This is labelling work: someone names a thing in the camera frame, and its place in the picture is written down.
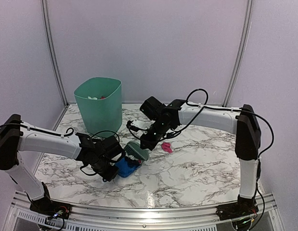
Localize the blue plastic dustpan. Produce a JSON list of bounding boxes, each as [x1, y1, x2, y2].
[[114, 157, 141, 178]]

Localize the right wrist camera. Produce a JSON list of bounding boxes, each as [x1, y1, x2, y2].
[[126, 120, 150, 134]]

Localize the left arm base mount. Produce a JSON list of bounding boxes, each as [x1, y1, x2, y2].
[[27, 182, 72, 219]]

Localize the aluminium front frame rail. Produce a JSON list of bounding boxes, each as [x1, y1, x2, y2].
[[3, 201, 280, 231]]

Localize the paper scraps inside bin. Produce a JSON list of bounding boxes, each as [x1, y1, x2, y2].
[[87, 96, 106, 100]]

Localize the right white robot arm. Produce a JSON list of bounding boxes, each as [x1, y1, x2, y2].
[[140, 96, 261, 216]]

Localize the teal hand brush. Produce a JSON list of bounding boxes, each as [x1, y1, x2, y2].
[[124, 141, 149, 161]]

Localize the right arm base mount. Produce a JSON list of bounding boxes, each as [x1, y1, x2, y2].
[[216, 196, 259, 220]]

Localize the black and pink paper scrap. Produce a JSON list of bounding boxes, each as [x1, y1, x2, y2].
[[129, 159, 142, 167]]

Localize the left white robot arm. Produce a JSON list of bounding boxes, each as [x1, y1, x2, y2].
[[0, 114, 126, 214]]

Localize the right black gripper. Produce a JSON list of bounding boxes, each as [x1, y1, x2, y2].
[[139, 120, 172, 151]]

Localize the teal plastic waste bin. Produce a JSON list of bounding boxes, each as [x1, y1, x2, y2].
[[74, 77, 122, 138]]

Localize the pink paper scrap centre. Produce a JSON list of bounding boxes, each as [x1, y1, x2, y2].
[[161, 142, 173, 153]]

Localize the left aluminium corner post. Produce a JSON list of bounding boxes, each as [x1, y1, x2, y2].
[[40, 0, 69, 107]]

